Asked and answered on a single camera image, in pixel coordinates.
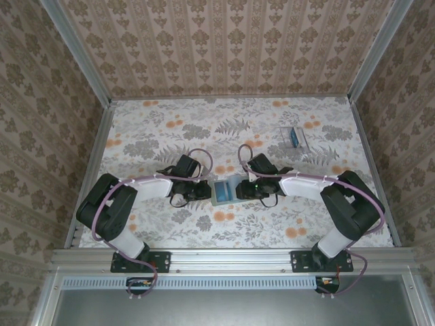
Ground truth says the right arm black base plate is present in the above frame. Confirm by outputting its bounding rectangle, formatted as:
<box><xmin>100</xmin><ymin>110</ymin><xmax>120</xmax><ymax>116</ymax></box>
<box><xmin>291</xmin><ymin>250</ymin><xmax>354</xmax><ymax>274</ymax></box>

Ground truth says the grey metal panel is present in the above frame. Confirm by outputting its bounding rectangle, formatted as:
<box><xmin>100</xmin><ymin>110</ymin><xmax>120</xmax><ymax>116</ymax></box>
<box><xmin>32</xmin><ymin>273</ymin><xmax>434</xmax><ymax>326</ymax></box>

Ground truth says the wide aluminium frame rail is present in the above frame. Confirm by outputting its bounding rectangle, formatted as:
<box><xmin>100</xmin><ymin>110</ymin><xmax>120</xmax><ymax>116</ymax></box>
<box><xmin>50</xmin><ymin>247</ymin><xmax>419</xmax><ymax>273</ymax></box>

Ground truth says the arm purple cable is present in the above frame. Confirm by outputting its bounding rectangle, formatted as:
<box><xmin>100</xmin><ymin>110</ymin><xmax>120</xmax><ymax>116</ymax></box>
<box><xmin>92</xmin><ymin>148</ymin><xmax>215</xmax><ymax>302</ymax></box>
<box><xmin>237</xmin><ymin>144</ymin><xmax>387</xmax><ymax>300</ymax></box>

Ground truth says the clear acrylic card box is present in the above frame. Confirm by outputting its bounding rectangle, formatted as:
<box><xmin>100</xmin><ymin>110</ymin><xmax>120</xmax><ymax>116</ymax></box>
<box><xmin>277</xmin><ymin>125</ymin><xmax>311</xmax><ymax>151</ymax></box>

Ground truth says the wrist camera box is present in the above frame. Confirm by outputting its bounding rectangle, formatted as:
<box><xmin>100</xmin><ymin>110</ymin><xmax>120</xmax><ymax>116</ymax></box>
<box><xmin>247</xmin><ymin>153</ymin><xmax>279</xmax><ymax>181</ymax></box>
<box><xmin>176</xmin><ymin>154</ymin><xmax>202</xmax><ymax>178</ymax></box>

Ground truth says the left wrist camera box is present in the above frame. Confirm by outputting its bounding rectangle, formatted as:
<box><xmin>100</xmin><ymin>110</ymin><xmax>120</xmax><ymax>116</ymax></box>
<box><xmin>176</xmin><ymin>154</ymin><xmax>202</xmax><ymax>178</ymax></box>

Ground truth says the black cable port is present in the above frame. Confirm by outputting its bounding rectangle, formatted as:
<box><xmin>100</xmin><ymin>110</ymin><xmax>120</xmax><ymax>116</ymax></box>
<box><xmin>126</xmin><ymin>276</ymin><xmax>154</xmax><ymax>295</ymax></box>
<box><xmin>314</xmin><ymin>275</ymin><xmax>341</xmax><ymax>295</ymax></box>

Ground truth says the aluminium frame post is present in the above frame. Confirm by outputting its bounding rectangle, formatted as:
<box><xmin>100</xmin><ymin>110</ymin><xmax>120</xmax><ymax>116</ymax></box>
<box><xmin>348</xmin><ymin>0</ymin><xmax>415</xmax><ymax>101</ymax></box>
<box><xmin>42</xmin><ymin>0</ymin><xmax>113</xmax><ymax>105</ymax></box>

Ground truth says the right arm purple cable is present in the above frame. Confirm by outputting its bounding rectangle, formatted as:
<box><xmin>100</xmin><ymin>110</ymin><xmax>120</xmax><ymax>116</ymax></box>
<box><xmin>237</xmin><ymin>144</ymin><xmax>387</xmax><ymax>300</ymax></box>

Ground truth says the aluminium table side rail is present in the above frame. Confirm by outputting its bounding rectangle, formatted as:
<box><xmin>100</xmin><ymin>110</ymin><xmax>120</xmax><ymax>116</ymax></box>
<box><xmin>349</xmin><ymin>100</ymin><xmax>402</xmax><ymax>248</ymax></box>
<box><xmin>63</xmin><ymin>100</ymin><xmax>117</xmax><ymax>249</ymax></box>

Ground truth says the white slotted cable duct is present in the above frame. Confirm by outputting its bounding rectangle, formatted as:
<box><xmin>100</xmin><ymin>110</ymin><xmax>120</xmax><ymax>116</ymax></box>
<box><xmin>62</xmin><ymin>275</ymin><xmax>341</xmax><ymax>290</ymax></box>

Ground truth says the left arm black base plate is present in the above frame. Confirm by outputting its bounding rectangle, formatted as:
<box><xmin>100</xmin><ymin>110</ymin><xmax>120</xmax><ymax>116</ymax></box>
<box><xmin>110</xmin><ymin>250</ymin><xmax>171</xmax><ymax>274</ymax></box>

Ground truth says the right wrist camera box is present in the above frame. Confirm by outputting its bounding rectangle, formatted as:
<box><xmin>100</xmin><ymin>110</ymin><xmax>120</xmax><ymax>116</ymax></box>
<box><xmin>247</xmin><ymin>153</ymin><xmax>279</xmax><ymax>181</ymax></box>

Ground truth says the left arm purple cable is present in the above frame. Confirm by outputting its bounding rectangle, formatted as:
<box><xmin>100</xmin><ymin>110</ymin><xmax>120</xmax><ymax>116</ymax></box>
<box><xmin>92</xmin><ymin>148</ymin><xmax>215</xmax><ymax>302</ymax></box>

